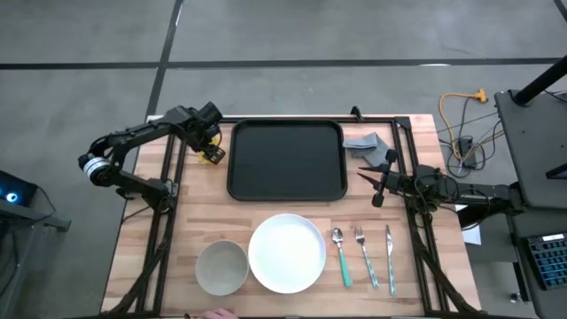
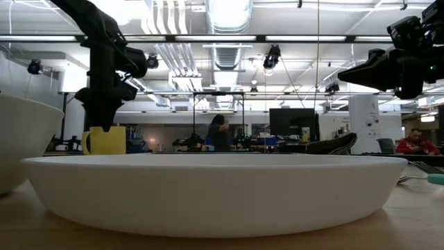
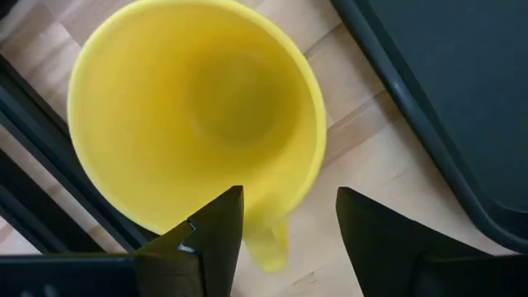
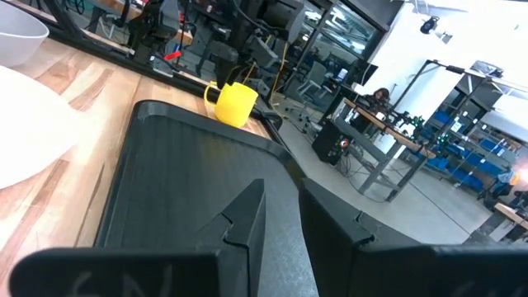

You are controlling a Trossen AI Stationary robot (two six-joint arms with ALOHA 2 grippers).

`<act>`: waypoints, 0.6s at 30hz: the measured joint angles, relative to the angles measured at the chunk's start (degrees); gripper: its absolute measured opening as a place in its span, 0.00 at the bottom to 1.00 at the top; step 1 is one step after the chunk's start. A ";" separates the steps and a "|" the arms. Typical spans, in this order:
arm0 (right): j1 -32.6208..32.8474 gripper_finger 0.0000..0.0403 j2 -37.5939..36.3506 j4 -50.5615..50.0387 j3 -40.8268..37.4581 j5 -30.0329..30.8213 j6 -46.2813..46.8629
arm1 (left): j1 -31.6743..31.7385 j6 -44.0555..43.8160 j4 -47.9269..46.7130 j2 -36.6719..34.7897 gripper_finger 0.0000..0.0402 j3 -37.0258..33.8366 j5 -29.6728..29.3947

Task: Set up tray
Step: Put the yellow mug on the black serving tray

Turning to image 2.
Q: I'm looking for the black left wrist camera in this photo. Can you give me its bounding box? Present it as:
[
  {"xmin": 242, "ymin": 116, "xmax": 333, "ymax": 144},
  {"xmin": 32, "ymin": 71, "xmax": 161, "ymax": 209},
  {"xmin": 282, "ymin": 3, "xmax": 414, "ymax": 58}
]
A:
[{"xmin": 116, "ymin": 46, "xmax": 149, "ymax": 80}]

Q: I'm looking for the long ceiling light strip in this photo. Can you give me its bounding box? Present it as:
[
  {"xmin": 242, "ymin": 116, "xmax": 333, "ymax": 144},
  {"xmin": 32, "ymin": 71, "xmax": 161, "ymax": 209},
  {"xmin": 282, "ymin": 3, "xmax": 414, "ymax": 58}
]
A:
[{"xmin": 0, "ymin": 33, "xmax": 396, "ymax": 44}]

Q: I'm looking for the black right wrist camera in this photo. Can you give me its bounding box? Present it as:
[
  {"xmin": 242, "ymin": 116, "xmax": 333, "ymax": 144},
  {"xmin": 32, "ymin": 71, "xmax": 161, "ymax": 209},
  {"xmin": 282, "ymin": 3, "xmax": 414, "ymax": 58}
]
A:
[{"xmin": 386, "ymin": 15, "xmax": 424, "ymax": 49}]

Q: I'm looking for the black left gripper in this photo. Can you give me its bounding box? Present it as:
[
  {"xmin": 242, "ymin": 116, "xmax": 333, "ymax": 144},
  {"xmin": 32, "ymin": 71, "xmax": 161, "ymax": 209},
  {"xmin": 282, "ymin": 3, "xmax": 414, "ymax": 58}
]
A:
[{"xmin": 74, "ymin": 38, "xmax": 138, "ymax": 133}]

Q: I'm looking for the white pillar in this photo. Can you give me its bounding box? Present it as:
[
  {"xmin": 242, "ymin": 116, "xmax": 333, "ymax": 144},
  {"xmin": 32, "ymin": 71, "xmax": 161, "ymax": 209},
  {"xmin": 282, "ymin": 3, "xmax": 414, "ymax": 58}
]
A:
[{"xmin": 348, "ymin": 94, "xmax": 381, "ymax": 156}]

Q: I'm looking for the beige bowl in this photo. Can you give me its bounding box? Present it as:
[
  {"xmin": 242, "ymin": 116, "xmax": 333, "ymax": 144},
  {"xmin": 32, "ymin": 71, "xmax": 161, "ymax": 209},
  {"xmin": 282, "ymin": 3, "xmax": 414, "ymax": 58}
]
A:
[{"xmin": 0, "ymin": 92, "xmax": 65, "ymax": 195}]

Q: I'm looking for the yellow mug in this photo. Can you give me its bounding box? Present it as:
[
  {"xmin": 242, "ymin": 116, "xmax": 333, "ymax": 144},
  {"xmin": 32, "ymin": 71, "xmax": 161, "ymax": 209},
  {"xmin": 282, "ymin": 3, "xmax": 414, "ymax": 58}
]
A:
[{"xmin": 81, "ymin": 125, "xmax": 127, "ymax": 156}]

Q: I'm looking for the thin hanging cable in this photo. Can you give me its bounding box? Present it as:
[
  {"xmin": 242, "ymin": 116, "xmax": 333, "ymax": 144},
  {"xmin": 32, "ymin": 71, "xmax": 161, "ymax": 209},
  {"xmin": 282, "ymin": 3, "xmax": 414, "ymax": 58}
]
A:
[{"xmin": 313, "ymin": 0, "xmax": 321, "ymax": 110}]

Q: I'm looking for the black monitor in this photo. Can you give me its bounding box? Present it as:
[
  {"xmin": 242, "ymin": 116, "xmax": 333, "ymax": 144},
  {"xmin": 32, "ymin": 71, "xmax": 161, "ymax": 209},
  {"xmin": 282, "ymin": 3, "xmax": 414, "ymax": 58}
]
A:
[{"xmin": 268, "ymin": 108, "xmax": 321, "ymax": 142}]

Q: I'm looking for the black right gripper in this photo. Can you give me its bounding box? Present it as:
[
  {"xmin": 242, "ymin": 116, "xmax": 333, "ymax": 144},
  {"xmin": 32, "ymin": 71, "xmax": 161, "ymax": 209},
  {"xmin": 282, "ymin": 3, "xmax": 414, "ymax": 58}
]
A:
[{"xmin": 337, "ymin": 46, "xmax": 444, "ymax": 101}]

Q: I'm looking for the black ceiling spotlight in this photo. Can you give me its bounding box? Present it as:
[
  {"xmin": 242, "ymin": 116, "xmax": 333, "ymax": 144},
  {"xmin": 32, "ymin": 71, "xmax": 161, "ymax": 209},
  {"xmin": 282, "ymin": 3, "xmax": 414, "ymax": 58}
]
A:
[
  {"xmin": 27, "ymin": 58, "xmax": 44, "ymax": 76},
  {"xmin": 324, "ymin": 81, "xmax": 341, "ymax": 95},
  {"xmin": 145, "ymin": 53, "xmax": 160, "ymax": 70},
  {"xmin": 262, "ymin": 44, "xmax": 282, "ymax": 70}
]

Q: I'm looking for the silver ventilation duct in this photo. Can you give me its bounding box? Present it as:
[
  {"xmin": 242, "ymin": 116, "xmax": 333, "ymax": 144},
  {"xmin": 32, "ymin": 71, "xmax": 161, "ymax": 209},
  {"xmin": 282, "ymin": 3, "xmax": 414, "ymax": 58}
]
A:
[{"xmin": 204, "ymin": 0, "xmax": 254, "ymax": 72}]

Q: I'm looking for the fork with pale handle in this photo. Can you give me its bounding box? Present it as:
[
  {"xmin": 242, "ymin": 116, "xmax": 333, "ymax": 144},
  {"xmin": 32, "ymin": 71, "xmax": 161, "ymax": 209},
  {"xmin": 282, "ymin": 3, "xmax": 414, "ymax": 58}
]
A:
[{"xmin": 409, "ymin": 160, "xmax": 444, "ymax": 175}]

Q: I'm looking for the white round plate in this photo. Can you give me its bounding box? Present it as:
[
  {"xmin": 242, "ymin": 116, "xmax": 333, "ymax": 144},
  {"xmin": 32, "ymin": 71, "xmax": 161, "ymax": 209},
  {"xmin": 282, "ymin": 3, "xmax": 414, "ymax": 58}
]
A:
[{"xmin": 20, "ymin": 153, "xmax": 409, "ymax": 239}]

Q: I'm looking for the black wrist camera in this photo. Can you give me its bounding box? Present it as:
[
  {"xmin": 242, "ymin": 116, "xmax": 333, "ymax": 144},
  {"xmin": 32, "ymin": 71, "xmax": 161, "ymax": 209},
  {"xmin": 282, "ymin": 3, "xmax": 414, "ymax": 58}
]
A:
[
  {"xmin": 116, "ymin": 46, "xmax": 149, "ymax": 80},
  {"xmin": 386, "ymin": 15, "xmax": 424, "ymax": 49}
]

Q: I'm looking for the spoon with teal handle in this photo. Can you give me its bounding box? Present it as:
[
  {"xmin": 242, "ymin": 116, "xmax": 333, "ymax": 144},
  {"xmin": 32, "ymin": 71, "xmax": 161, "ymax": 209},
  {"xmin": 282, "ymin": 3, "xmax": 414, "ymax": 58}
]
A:
[{"xmin": 397, "ymin": 173, "xmax": 444, "ymax": 186}]

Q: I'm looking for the person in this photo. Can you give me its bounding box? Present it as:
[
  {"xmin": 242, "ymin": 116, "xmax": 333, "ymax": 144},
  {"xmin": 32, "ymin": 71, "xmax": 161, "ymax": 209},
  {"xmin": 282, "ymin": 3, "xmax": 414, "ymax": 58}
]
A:
[
  {"xmin": 206, "ymin": 114, "xmax": 231, "ymax": 152},
  {"xmin": 395, "ymin": 128, "xmax": 442, "ymax": 156}
]

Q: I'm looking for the grey office chair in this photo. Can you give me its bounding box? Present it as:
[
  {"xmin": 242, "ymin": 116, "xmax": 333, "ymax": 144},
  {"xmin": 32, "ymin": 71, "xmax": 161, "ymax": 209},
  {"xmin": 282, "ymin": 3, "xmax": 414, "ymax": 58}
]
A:
[{"xmin": 376, "ymin": 137, "xmax": 397, "ymax": 155}]

